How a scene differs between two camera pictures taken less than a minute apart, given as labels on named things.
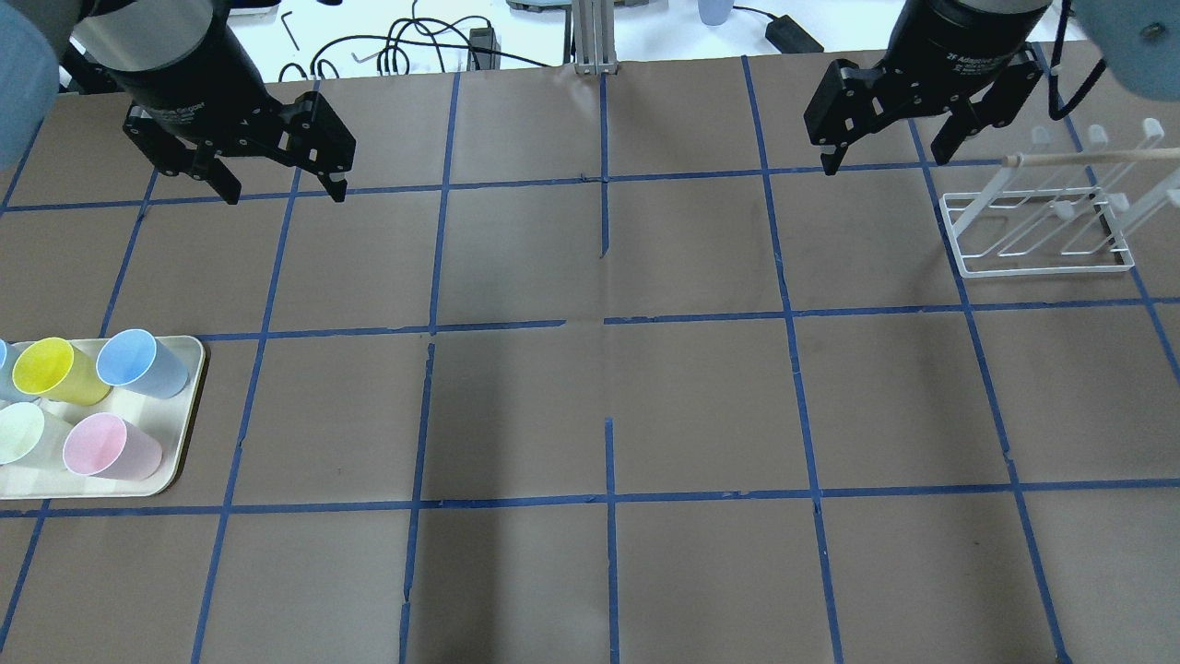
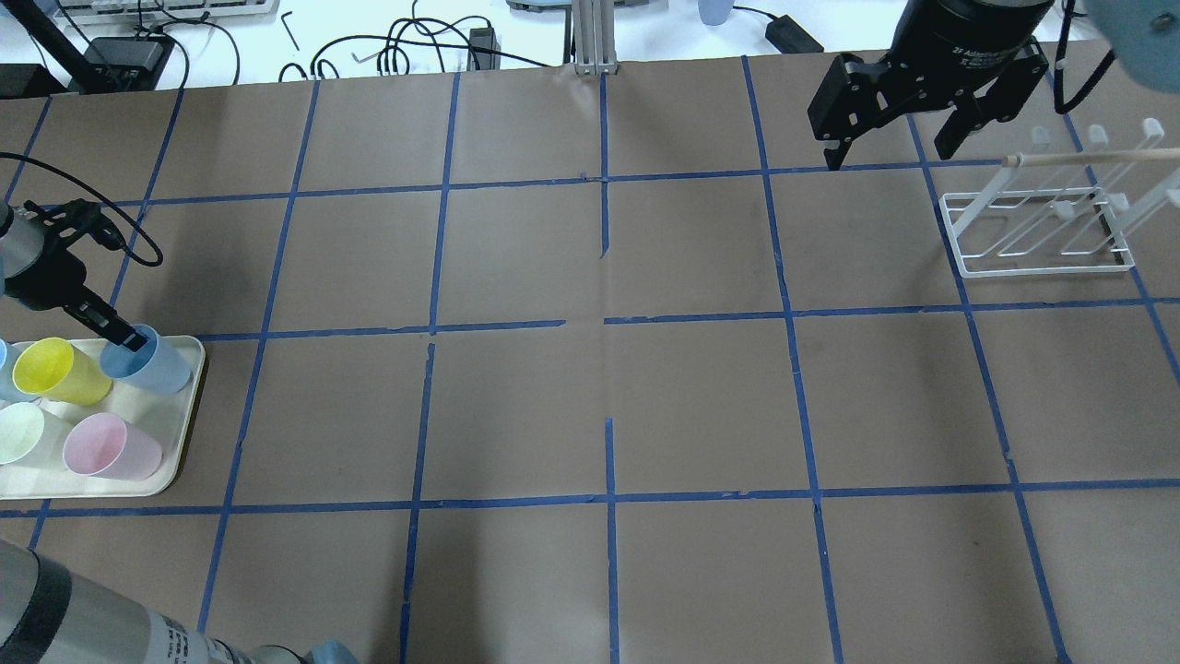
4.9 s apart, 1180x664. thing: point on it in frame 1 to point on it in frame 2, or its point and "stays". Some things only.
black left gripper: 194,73 to 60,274
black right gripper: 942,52 stays
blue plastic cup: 135,359 stays
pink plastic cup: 100,444 stays
